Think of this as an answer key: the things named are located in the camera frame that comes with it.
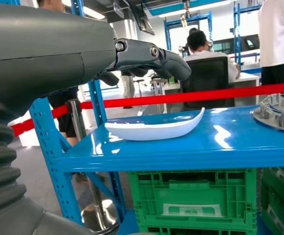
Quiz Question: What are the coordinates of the blue metal shelf rack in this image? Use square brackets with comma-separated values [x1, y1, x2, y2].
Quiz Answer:
[0, 0, 284, 235]

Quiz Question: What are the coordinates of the person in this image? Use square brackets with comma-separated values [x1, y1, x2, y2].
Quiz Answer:
[184, 29, 241, 83]
[36, 0, 107, 183]
[258, 0, 284, 87]

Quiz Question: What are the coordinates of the red barrier belt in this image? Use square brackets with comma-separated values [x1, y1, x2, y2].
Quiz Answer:
[79, 82, 284, 109]
[11, 104, 70, 138]

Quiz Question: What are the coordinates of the black office chair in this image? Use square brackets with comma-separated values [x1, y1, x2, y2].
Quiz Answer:
[180, 56, 236, 109]

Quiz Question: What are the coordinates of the black car body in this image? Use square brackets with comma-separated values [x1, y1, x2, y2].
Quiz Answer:
[212, 34, 260, 55]

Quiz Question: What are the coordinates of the green plastic crate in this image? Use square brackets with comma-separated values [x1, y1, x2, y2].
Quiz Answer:
[261, 194, 284, 235]
[261, 167, 284, 215]
[138, 225, 257, 235]
[128, 168, 258, 232]

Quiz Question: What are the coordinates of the blue background rack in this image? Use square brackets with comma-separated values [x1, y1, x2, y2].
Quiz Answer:
[233, 0, 263, 67]

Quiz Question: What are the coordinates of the grey wheel hubcap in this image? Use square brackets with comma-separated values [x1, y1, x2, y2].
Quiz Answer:
[252, 91, 284, 134]

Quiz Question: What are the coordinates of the chrome stanchion post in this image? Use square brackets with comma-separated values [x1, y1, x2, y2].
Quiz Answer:
[67, 98, 119, 234]

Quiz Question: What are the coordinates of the blue gantry frame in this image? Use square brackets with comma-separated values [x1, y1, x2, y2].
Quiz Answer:
[163, 11, 213, 51]

